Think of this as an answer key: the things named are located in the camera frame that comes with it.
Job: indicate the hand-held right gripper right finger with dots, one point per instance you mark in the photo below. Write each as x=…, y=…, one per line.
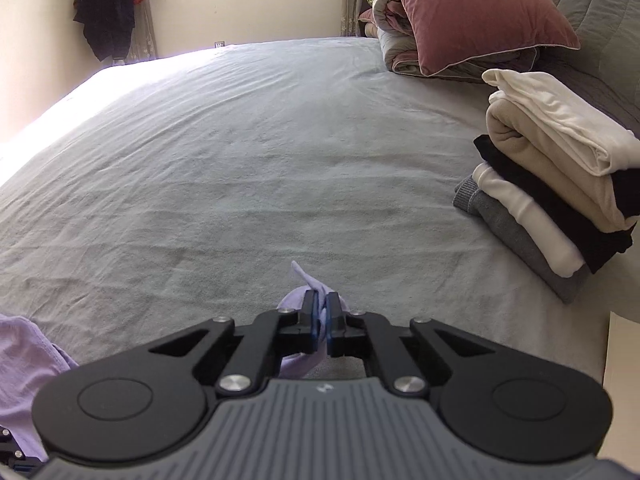
x=336, y=330

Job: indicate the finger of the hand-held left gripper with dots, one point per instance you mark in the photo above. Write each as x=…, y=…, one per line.
x=12, y=452

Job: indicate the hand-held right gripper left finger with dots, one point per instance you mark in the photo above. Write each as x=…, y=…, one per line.
x=314, y=327

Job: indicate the lilac pants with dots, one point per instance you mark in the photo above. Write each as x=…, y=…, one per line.
x=25, y=360

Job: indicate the dark hanging clothes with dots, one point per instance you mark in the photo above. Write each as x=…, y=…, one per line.
x=107, y=10

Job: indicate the cream folded garment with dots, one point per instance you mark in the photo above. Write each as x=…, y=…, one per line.
x=530, y=220

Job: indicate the black folded garment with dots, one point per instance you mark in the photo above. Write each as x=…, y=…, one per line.
x=550, y=210

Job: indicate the beige folded garment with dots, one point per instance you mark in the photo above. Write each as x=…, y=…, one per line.
x=545, y=160

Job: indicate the folded grey pink quilt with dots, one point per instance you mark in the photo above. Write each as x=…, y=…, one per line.
x=397, y=45

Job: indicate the beige paper sheet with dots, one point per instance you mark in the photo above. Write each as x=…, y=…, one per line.
x=625, y=385

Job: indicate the white folded garment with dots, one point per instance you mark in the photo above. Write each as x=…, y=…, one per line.
x=550, y=110

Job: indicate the small pink pillow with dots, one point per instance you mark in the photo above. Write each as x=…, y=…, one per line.
x=369, y=15

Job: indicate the large pink velvet pillow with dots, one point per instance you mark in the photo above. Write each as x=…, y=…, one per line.
x=475, y=10

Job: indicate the grey quilted headboard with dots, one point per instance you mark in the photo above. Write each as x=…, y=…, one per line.
x=600, y=10

